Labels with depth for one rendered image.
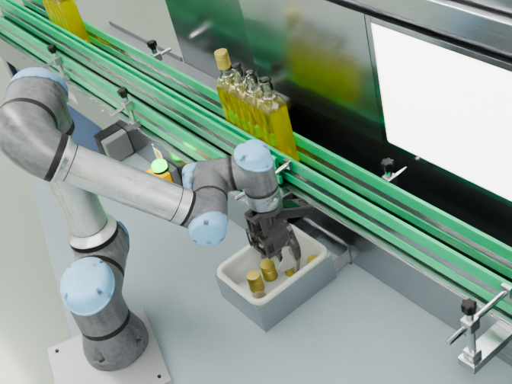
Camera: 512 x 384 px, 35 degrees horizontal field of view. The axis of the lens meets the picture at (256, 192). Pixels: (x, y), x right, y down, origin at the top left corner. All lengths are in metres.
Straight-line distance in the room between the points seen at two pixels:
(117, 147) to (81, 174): 0.94
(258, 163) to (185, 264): 0.50
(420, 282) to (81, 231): 0.74
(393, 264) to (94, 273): 0.65
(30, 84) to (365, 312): 0.87
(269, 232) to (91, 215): 0.39
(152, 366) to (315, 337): 0.37
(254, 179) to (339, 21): 0.40
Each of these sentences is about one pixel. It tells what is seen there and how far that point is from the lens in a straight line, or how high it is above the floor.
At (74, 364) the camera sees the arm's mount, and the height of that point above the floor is 0.77.
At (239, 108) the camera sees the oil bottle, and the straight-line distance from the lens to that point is 2.04.
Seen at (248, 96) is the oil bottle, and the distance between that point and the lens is 1.98.
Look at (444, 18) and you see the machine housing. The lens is 1.58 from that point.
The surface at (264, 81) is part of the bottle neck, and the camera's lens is 1.94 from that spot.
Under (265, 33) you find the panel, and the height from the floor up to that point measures 1.16.
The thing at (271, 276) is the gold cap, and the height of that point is 0.79.
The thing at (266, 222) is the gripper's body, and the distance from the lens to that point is 1.78.
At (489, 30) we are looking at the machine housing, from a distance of 1.51.
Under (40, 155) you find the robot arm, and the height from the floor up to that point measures 1.35.
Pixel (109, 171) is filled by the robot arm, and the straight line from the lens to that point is 1.55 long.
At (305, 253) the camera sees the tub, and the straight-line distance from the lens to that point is 1.95.
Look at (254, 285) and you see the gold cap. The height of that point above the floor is 0.80.
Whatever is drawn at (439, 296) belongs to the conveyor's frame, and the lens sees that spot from 1.75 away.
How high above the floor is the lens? 2.13
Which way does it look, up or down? 38 degrees down
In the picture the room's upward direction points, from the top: 16 degrees counter-clockwise
